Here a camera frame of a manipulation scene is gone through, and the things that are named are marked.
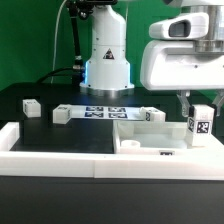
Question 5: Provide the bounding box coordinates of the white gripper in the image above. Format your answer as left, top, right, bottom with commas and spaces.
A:
140, 13, 224, 117

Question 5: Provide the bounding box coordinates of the white square tabletop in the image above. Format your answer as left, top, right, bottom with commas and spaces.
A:
113, 120, 224, 155

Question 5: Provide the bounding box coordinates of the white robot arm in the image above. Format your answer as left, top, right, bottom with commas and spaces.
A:
80, 0, 224, 117

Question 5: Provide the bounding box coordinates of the white U-shaped fence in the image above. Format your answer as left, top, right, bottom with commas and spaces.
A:
0, 122, 224, 180

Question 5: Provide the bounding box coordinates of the AprilTag marker sheet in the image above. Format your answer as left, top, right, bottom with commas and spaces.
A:
71, 105, 141, 120

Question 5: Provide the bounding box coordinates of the black cable hose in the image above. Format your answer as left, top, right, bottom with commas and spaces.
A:
35, 66, 86, 84

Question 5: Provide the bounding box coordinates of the white cable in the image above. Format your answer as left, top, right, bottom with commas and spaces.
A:
50, 0, 68, 84

